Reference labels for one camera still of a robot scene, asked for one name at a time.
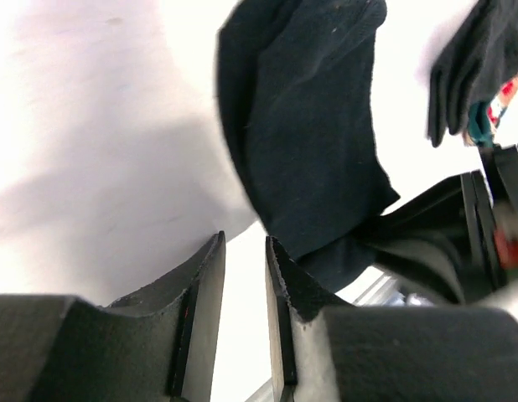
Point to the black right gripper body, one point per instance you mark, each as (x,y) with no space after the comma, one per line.
(457,242)

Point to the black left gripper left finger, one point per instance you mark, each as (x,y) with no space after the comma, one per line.
(155,344)

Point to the teal christmas sock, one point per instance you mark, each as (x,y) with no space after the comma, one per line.
(485,116)

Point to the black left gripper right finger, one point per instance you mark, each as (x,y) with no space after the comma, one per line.
(324,349)

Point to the black sock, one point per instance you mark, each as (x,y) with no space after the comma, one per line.
(473,66)
(293,87)

